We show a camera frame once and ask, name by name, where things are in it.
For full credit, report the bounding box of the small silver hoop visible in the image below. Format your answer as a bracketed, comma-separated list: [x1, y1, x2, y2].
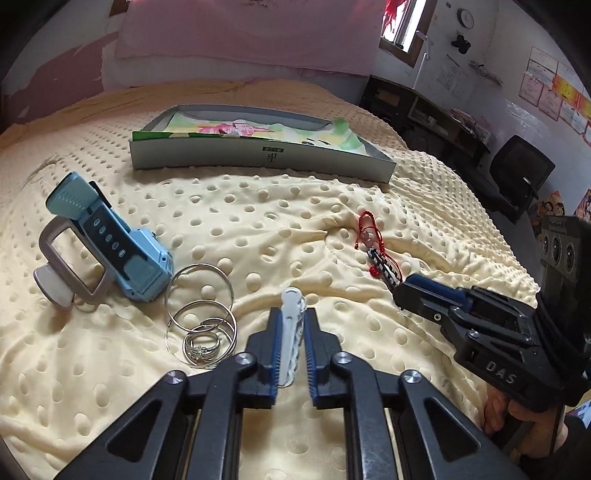
[184, 322, 238, 368]

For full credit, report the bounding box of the large silver hoop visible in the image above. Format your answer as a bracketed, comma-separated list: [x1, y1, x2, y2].
[165, 263, 232, 334]

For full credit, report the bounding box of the red string bracelet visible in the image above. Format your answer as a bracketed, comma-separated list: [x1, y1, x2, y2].
[355, 210, 385, 251]

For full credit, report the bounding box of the dark wooden desk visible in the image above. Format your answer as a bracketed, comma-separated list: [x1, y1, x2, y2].
[359, 75, 491, 163]

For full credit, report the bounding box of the wire wall shelf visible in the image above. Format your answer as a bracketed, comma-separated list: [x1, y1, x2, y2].
[468, 59, 504, 86]

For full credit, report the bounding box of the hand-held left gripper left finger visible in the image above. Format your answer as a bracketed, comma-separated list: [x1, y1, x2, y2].
[55, 308, 283, 480]

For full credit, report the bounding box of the red hanging decoration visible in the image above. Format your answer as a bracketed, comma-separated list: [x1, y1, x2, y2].
[382, 0, 408, 29]

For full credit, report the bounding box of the person's right hand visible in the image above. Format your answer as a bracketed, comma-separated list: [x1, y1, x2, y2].
[482, 385, 571, 446]

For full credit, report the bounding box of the pink wall cloth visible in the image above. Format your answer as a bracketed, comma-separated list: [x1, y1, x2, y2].
[100, 0, 389, 89]

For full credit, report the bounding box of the light blue smartwatch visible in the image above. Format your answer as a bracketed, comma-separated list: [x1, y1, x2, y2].
[45, 172, 174, 303]

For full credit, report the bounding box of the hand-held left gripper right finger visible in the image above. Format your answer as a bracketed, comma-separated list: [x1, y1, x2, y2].
[302, 308, 529, 480]

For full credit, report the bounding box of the white hair clip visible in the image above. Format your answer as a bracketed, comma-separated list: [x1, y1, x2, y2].
[280, 287, 308, 388]

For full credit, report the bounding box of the silver gem ring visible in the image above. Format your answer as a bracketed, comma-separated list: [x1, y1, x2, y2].
[185, 339, 222, 366]

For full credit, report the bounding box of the grey cardboard box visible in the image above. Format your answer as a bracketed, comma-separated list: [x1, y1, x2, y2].
[129, 105, 396, 184]

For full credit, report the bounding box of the cartoon wall poster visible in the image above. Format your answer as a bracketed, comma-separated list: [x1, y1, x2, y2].
[531, 190, 568, 238]

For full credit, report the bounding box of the person's right forearm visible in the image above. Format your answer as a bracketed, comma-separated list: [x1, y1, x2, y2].
[517, 401, 591, 480]

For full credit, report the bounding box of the white wall paper sheet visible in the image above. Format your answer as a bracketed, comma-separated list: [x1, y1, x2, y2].
[434, 54, 465, 93]

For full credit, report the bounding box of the group of wall certificates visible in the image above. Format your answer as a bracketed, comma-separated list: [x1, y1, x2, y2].
[518, 46, 591, 141]

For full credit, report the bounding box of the medium silver hoop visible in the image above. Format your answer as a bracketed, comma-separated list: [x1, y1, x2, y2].
[166, 300, 236, 357]

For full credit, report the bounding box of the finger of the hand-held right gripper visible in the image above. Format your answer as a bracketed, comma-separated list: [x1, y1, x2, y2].
[392, 281, 455, 330]
[409, 273, 469, 302]

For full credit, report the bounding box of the black office chair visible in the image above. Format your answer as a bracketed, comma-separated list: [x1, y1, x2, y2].
[471, 135, 556, 225]

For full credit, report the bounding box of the wooden framed window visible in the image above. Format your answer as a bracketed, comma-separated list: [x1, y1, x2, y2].
[379, 0, 438, 69]

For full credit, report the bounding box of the pile of books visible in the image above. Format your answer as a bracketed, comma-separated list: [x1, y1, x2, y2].
[450, 108, 493, 140]

